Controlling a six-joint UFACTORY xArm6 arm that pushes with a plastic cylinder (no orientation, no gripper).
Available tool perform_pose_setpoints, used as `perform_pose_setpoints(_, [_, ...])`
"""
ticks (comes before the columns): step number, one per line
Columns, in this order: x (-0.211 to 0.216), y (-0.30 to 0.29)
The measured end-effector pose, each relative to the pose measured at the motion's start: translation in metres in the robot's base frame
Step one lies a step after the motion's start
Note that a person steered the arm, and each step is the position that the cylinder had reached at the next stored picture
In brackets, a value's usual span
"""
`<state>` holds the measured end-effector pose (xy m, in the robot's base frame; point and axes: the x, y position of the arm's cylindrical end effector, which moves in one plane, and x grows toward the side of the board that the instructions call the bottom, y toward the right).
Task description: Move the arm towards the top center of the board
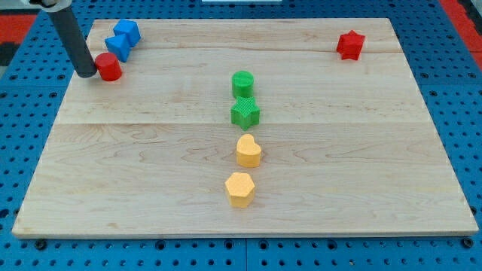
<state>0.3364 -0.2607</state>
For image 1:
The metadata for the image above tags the yellow hexagon block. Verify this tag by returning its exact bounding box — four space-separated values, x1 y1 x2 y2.
224 172 255 208

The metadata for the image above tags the red cylinder block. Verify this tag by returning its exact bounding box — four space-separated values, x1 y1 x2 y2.
95 52 122 81

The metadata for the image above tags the green star block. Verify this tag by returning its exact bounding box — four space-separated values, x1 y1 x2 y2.
230 96 261 130

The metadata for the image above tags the green cylinder block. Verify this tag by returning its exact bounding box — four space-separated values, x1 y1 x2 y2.
231 71 255 98

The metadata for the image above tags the blue cube block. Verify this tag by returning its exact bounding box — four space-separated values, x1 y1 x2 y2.
113 19 141 47

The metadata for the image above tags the yellow heart block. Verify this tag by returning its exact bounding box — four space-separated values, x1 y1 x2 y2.
236 134 261 168

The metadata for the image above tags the red star block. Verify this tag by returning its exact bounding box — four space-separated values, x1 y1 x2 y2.
336 30 365 61

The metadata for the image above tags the blue triangular block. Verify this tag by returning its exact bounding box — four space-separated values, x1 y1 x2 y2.
105 34 131 62

